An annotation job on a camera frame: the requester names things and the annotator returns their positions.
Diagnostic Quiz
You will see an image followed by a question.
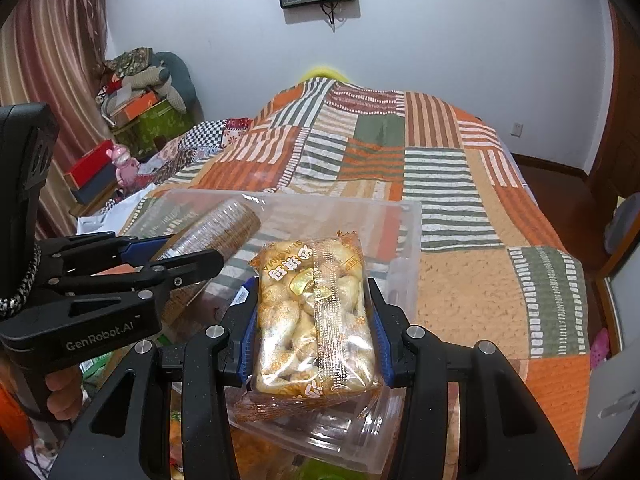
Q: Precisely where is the long cracker sleeve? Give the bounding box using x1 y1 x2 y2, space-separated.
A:
156 198 260 325

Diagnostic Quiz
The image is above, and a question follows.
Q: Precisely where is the clear plastic storage bin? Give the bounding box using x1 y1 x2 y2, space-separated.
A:
125 188 421 474

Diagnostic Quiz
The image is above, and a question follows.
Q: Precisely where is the orange pastry bag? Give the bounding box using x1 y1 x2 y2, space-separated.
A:
233 232 383 422

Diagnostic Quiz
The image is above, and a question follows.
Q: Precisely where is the left hand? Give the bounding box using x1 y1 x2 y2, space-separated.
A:
46 366 84 422

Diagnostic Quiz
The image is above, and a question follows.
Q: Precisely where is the white plastic bag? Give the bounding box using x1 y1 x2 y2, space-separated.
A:
76 183 156 235

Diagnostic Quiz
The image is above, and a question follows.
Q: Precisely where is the pink plush toy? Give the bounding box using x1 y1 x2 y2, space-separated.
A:
106 144 140 188

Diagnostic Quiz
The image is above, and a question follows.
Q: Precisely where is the red gift box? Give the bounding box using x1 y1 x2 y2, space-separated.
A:
64 140 114 190

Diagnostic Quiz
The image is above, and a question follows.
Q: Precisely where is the green storage box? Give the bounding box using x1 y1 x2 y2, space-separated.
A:
113 101 194 160

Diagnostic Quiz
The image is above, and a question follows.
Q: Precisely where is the orange shoe box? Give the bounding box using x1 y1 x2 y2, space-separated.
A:
110 91 158 128

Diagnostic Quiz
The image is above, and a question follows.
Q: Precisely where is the patchwork striped quilt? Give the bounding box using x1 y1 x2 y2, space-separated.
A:
141 77 589 458

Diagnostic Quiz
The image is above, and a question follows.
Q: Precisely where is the grey plush elephant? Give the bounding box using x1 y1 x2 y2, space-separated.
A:
122 52 196 114

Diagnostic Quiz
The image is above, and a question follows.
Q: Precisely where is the striped red curtain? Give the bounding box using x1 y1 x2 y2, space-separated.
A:
1 0 110 238

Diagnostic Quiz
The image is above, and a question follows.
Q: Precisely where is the yellow headboard hoop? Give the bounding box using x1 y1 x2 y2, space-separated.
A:
299 66 349 82

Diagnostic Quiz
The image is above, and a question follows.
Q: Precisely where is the brown wooden door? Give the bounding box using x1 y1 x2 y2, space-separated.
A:
584 4 640 271

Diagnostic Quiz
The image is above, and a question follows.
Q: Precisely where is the white cabinet with handle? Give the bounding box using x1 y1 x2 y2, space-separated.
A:
579 339 640 469

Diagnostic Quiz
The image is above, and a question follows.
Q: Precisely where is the white wall socket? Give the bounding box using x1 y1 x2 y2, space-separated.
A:
511 122 524 138

